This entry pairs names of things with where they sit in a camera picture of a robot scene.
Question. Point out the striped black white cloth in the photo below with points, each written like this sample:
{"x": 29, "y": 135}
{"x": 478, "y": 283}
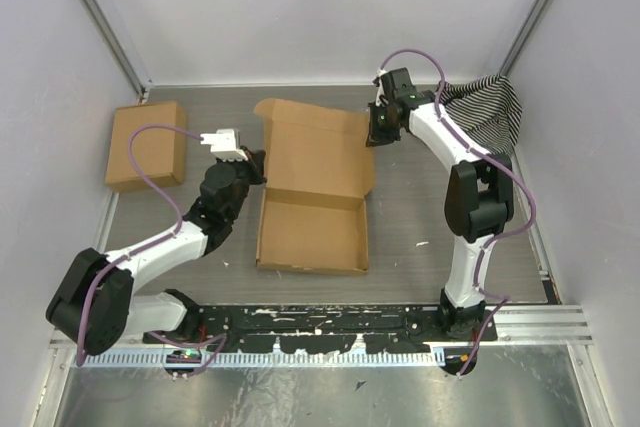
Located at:
{"x": 487, "y": 110}

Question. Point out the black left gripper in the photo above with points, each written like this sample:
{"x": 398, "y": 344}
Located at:
{"x": 254, "y": 161}

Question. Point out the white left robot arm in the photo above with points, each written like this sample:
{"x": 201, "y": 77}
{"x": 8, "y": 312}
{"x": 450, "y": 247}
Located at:
{"x": 98, "y": 302}

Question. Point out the brown cardboard box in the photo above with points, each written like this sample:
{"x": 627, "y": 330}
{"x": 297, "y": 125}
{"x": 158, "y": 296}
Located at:
{"x": 319, "y": 172}
{"x": 158, "y": 150}

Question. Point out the folded brown cardboard box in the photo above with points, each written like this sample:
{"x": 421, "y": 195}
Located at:
{"x": 158, "y": 150}

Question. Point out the grey slotted cable duct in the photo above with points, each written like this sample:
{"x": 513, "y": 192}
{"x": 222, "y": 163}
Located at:
{"x": 170, "y": 358}

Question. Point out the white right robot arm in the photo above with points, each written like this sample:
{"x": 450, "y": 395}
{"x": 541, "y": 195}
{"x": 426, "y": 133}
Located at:
{"x": 479, "y": 197}

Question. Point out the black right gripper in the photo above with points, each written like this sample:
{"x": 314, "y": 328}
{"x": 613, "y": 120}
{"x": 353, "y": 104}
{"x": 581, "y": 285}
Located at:
{"x": 376, "y": 137}

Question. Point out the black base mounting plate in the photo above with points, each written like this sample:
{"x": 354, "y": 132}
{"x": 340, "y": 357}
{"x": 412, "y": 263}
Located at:
{"x": 323, "y": 329}

